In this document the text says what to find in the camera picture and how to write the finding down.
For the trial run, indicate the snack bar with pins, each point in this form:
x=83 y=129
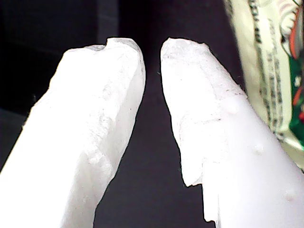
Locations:
x=268 y=71

